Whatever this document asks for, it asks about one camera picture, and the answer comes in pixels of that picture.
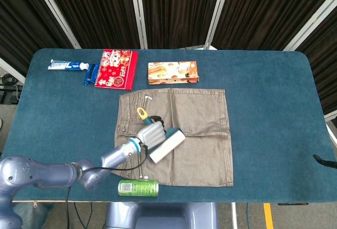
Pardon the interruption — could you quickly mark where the white blue toothpaste tube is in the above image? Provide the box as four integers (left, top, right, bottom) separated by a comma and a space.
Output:
47, 59, 90, 71

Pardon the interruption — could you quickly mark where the orange snack box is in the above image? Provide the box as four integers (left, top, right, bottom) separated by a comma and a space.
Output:
147, 61, 200, 85

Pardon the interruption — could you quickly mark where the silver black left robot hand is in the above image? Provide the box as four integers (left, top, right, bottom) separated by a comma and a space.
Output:
136, 115, 167, 151

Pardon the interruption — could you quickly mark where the brown shiny skirt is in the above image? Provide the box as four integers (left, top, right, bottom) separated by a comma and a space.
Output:
110, 88, 234, 187

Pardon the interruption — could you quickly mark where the red spiral calendar notebook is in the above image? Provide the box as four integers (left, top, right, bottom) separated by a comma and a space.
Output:
94, 49, 139, 91

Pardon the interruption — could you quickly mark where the black folding screen panel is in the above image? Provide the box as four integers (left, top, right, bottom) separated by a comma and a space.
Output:
30, 0, 148, 49
283, 0, 337, 121
0, 0, 81, 77
205, 0, 337, 51
128, 0, 232, 50

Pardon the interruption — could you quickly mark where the green drink can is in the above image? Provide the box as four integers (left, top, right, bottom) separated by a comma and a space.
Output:
117, 179, 160, 197

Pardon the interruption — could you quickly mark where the white table leg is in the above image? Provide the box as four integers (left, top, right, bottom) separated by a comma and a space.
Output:
231, 202, 238, 229

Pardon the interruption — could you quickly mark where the black equipment on floor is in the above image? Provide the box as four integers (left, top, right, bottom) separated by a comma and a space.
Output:
0, 73, 25, 106

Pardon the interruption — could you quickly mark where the teal lint roller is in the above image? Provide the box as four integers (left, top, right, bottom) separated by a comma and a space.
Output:
136, 107, 186, 164

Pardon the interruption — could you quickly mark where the grey-blue robot torso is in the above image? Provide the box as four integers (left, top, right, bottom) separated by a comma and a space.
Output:
104, 202, 219, 229

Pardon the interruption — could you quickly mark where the blue table cover cloth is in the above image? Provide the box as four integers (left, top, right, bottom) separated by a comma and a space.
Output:
0, 48, 333, 204

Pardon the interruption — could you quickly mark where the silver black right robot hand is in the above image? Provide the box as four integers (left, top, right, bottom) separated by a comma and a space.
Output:
312, 154, 337, 169

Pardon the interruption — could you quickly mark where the blue snack packet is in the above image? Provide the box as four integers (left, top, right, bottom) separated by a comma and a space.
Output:
83, 63, 101, 86

